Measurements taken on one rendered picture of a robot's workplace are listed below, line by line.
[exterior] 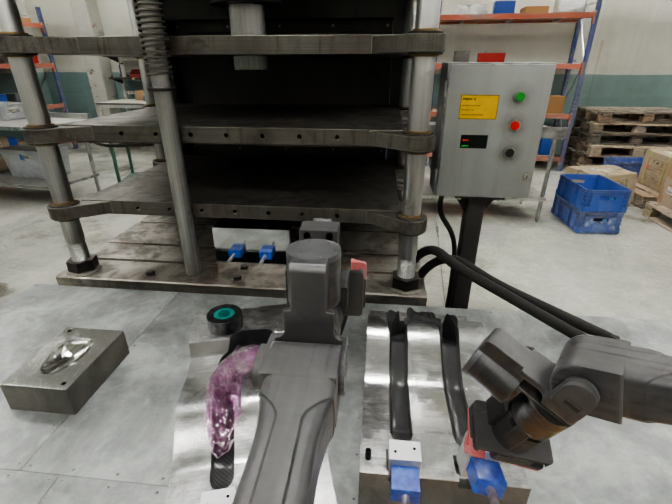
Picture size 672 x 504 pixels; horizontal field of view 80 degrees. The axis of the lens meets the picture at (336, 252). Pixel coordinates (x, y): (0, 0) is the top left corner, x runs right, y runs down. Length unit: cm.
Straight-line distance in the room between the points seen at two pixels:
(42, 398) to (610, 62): 754
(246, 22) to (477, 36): 588
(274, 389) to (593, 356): 33
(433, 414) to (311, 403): 50
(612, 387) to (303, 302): 31
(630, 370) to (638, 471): 52
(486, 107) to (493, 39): 592
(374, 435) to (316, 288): 43
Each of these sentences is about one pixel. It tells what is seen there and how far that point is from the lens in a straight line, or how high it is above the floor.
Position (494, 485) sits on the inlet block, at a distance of 68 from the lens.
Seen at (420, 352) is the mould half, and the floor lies 91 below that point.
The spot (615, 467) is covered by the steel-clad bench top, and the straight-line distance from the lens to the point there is 98.
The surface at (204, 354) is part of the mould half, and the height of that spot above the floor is 88.
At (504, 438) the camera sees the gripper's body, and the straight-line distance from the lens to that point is 61.
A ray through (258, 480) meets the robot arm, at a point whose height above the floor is 123.
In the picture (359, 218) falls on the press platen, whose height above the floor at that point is 101.
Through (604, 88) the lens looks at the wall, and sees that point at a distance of 768.
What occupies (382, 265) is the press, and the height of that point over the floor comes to 79.
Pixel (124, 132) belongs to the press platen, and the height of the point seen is 127.
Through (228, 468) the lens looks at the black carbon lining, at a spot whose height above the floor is 85.
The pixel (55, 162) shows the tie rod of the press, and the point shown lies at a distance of 159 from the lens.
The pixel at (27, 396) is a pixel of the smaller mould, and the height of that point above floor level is 84.
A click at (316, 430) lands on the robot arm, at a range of 32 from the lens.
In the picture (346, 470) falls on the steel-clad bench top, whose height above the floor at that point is 80.
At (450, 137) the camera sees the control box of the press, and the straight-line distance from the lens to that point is 132.
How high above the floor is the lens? 147
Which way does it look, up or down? 25 degrees down
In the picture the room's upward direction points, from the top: straight up
